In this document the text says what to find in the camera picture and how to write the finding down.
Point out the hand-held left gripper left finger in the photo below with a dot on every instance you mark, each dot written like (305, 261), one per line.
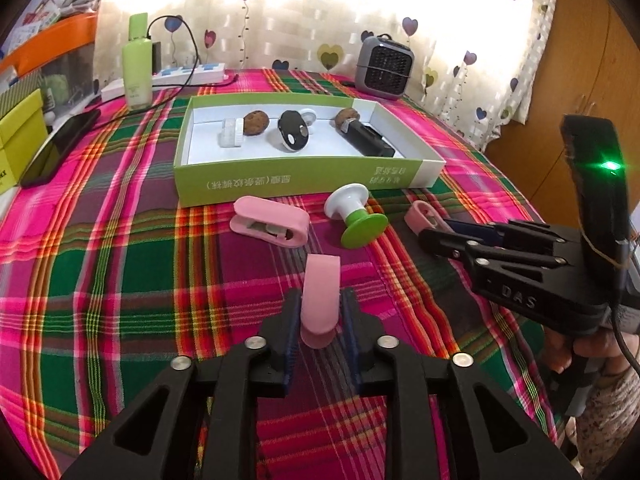
(294, 340)

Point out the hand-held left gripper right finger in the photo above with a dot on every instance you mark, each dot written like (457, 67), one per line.
(350, 345)

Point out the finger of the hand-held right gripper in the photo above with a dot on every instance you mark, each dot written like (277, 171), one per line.
(450, 246)
(475, 231)

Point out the pink plastic clip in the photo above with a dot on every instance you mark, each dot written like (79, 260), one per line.
(320, 305)
(272, 220)
(422, 215)

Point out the black rectangular device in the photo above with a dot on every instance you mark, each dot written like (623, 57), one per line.
(367, 140)

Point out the green and white cardboard box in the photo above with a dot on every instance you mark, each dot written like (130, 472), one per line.
(300, 180)

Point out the black remote with round buttons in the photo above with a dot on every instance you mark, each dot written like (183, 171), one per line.
(293, 132)

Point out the small white round jar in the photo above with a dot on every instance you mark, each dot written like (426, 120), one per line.
(232, 132)

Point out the person's right hand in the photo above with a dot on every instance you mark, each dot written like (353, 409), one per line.
(600, 350)

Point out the green and white spool-shaped toy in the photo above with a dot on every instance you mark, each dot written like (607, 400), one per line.
(360, 225)

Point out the brown walnut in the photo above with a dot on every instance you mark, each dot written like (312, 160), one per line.
(256, 122)
(345, 116)

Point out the pink green plaid tablecloth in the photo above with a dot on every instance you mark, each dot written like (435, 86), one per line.
(125, 285)

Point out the small grey fan heater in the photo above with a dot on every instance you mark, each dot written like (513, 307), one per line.
(382, 67)

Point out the wooden cabinet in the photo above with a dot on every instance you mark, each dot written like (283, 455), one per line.
(590, 60)

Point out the heart print curtain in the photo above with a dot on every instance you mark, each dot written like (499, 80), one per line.
(325, 10)

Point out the white power strip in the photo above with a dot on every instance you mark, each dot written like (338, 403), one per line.
(190, 74)

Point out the black smartphone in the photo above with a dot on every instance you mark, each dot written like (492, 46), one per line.
(60, 147)

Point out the light green lotion bottle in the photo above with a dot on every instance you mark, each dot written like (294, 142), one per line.
(137, 65)

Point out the black power adapter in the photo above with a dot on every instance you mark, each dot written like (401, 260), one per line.
(156, 52)

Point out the yellow-green shoe box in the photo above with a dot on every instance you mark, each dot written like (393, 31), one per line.
(17, 130)

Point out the storage bin with orange lid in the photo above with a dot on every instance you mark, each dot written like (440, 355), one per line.
(50, 35)

